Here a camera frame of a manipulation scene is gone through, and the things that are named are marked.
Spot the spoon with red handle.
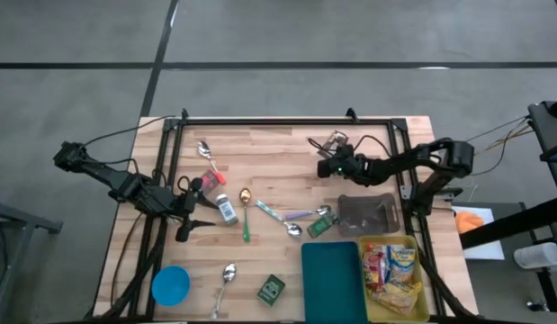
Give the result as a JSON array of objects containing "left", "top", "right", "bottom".
[{"left": 197, "top": 139, "right": 228, "bottom": 185}]

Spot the brown plastic bin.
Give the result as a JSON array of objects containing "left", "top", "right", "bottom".
[{"left": 337, "top": 193, "right": 401, "bottom": 239}]

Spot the blue bowl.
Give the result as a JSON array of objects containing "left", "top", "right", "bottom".
[{"left": 150, "top": 265, "right": 192, "bottom": 308}]

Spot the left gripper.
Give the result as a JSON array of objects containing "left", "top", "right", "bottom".
[{"left": 174, "top": 175, "right": 220, "bottom": 244}]

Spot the spice jar white lid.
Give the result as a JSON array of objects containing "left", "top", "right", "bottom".
[{"left": 214, "top": 193, "right": 239, "bottom": 226}]

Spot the white cylinder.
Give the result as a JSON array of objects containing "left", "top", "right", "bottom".
[{"left": 513, "top": 241, "right": 557, "bottom": 270}]

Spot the spoon with purple handle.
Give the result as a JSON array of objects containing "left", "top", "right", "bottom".
[{"left": 284, "top": 204, "right": 332, "bottom": 221}]

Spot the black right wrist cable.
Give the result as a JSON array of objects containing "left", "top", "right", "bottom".
[{"left": 307, "top": 133, "right": 392, "bottom": 158}]

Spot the black equipment cart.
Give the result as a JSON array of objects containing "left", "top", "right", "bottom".
[{"left": 458, "top": 94, "right": 557, "bottom": 314}]

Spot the brown snack packet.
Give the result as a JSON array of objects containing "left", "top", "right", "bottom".
[{"left": 320, "top": 130, "right": 350, "bottom": 157}]

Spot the yellow plastic bin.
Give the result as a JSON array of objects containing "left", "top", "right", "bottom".
[{"left": 357, "top": 235, "right": 431, "bottom": 323}]

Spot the gold spoon green handle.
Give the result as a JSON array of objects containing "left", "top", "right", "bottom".
[{"left": 238, "top": 187, "right": 253, "bottom": 244}]

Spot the dark green tin box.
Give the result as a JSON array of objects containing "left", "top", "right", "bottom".
[{"left": 256, "top": 274, "right": 287, "bottom": 308}]

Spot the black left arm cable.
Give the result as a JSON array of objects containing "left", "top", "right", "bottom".
[{"left": 78, "top": 114, "right": 176, "bottom": 149}]

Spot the grey metal bench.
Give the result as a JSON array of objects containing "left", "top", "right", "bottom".
[{"left": 0, "top": 196, "right": 63, "bottom": 324}]

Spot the teal plastic bin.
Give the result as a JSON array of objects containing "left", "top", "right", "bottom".
[{"left": 300, "top": 241, "right": 368, "bottom": 323}]

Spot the spoon with striped teal handle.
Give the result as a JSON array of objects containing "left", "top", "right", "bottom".
[{"left": 254, "top": 199, "right": 303, "bottom": 239}]

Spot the yellow cable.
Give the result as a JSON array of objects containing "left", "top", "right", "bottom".
[{"left": 473, "top": 128, "right": 534, "bottom": 157}]

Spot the red yellow ramen packet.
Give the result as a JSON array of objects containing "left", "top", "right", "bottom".
[{"left": 362, "top": 249, "right": 390, "bottom": 289}]

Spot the blue ramen packet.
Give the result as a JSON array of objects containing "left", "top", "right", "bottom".
[{"left": 385, "top": 245, "right": 418, "bottom": 284}]

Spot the white paper sheet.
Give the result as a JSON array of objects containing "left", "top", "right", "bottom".
[{"left": 451, "top": 205, "right": 507, "bottom": 261}]

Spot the brown cable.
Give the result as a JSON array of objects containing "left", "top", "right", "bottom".
[{"left": 109, "top": 211, "right": 143, "bottom": 308}]

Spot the orange object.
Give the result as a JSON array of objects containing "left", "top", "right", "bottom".
[{"left": 454, "top": 210, "right": 486, "bottom": 235}]

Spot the plain silver spoon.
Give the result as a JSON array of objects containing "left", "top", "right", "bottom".
[{"left": 210, "top": 263, "right": 238, "bottom": 320}]

